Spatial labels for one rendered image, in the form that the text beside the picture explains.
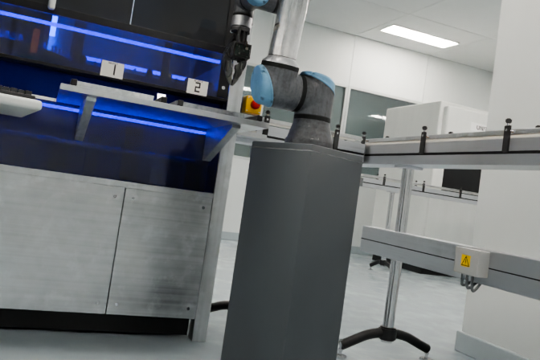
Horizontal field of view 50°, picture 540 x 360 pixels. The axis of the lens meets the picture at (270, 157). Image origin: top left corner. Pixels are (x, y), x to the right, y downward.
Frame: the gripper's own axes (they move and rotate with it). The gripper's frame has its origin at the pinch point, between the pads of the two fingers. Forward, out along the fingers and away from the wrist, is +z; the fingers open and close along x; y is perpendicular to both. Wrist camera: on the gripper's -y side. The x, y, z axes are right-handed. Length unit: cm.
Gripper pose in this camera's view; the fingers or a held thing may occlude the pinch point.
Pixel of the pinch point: (231, 82)
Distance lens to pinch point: 218.1
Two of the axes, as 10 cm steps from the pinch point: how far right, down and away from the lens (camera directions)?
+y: 3.7, -0.1, -9.3
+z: -1.4, 9.9, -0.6
